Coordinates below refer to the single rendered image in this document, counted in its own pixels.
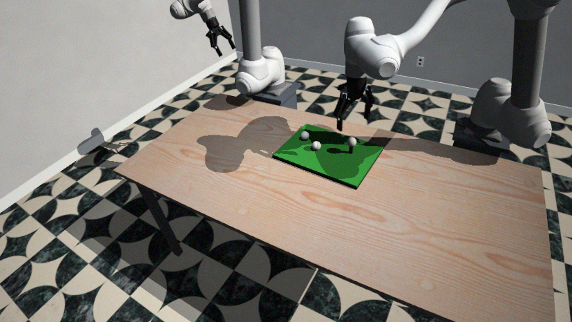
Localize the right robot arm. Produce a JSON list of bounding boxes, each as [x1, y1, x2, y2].
[[170, 0, 292, 97]]

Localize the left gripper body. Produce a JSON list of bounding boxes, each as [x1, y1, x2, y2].
[[346, 76, 367, 101]]

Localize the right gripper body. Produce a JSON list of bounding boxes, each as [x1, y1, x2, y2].
[[206, 17, 221, 35]]

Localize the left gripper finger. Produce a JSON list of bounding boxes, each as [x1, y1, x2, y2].
[[359, 84, 375, 120], [333, 92, 357, 132]]

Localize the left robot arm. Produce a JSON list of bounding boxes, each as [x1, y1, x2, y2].
[[344, 0, 563, 149]]

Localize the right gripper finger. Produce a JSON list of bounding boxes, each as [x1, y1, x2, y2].
[[208, 30, 222, 57], [218, 26, 236, 49]]

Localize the green turf mat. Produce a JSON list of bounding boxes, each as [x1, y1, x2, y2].
[[273, 124, 383, 190]]

